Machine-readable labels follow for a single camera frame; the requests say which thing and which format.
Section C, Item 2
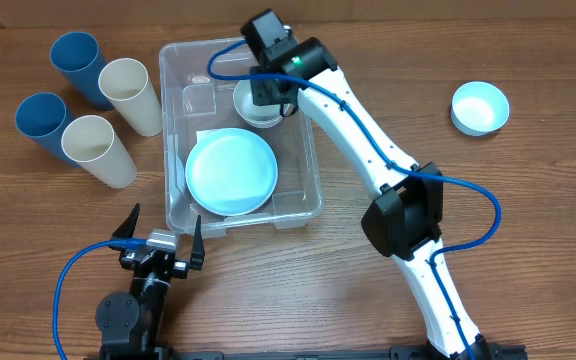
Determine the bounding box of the clear plastic storage bin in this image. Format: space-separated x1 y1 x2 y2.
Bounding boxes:
159 38 323 238

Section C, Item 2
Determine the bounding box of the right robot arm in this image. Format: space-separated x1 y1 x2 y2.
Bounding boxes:
245 35 491 359

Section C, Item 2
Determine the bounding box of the cream cup front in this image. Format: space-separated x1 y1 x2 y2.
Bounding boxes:
61 115 137 189

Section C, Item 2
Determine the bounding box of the dark blue cup rear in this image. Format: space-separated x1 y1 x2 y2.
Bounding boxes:
50 31 114 111

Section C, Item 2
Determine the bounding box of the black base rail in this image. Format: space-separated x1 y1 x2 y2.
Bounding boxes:
84 344 529 360

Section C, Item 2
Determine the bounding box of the light blue bowl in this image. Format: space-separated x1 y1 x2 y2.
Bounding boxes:
450 81 511 137

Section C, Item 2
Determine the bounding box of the light blue plate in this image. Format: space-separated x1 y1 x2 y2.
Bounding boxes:
185 128 279 217

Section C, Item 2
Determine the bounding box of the left blue cable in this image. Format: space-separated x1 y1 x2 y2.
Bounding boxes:
51 237 148 360

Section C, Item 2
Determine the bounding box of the cream cup rear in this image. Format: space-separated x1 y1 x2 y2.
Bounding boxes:
98 58 163 137

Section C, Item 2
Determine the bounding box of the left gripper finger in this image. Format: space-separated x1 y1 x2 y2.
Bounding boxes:
189 215 205 270
112 203 140 239

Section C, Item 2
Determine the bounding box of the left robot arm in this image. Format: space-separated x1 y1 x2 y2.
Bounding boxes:
95 218 205 360

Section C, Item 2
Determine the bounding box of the white label in bin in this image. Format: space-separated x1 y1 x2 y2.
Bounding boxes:
196 129 222 144

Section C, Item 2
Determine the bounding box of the cream cup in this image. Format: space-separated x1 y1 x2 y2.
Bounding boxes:
98 58 163 137
61 115 137 189

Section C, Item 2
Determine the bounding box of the grey bowl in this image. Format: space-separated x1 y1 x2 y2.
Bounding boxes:
233 80 282 129

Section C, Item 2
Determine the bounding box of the dark blue cup front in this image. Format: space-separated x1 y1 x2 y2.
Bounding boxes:
15 92 78 167

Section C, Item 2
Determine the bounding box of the dark blue cup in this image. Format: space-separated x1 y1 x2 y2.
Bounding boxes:
15 92 78 167
50 31 114 111

